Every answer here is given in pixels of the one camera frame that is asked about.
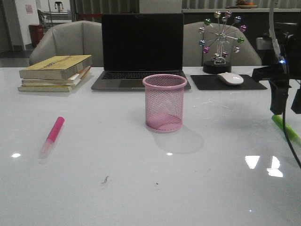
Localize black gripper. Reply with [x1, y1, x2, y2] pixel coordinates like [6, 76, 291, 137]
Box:
[252, 33, 301, 115]

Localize green highlighter pen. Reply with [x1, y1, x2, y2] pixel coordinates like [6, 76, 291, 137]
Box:
[271, 115, 301, 146]

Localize pink highlighter pen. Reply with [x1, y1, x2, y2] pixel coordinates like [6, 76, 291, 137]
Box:
[38, 116, 65, 159]

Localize pink mesh pen holder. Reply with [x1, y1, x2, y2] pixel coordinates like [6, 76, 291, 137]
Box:
[143, 74, 187, 133]

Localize white computer mouse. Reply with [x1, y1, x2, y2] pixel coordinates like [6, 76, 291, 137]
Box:
[217, 72, 244, 85]

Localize black mouse pad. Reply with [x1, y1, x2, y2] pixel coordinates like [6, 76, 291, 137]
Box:
[190, 74, 268, 90]

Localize ferris wheel desk ornament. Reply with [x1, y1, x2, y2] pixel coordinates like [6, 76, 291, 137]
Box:
[198, 10, 245, 74]

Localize right grey armchair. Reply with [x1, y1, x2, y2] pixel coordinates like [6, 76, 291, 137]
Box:
[183, 22, 262, 66]

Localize grey armchair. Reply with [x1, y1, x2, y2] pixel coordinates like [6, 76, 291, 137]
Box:
[29, 20, 104, 67]
[183, 22, 262, 66]

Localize fruit bowl on counter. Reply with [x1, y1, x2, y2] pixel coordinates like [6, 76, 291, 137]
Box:
[236, 0, 257, 9]

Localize grey open laptop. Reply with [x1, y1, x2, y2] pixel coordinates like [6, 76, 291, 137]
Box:
[91, 13, 185, 92]

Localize middle cream book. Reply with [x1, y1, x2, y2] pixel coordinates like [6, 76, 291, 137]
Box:
[22, 66, 91, 86]

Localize left grey armchair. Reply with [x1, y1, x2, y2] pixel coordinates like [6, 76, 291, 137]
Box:
[29, 20, 104, 67]

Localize top yellow book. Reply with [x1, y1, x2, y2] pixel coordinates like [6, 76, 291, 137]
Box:
[19, 55, 92, 80]

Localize yellow book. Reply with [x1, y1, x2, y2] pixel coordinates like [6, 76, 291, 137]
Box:
[19, 55, 92, 80]
[18, 72, 89, 92]

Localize red bin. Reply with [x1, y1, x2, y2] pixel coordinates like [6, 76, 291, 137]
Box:
[28, 24, 44, 47]

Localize bottom yellow book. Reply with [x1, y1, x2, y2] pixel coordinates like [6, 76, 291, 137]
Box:
[18, 72, 89, 92]

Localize white cable arm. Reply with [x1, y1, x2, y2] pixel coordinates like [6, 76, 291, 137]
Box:
[269, 0, 286, 62]

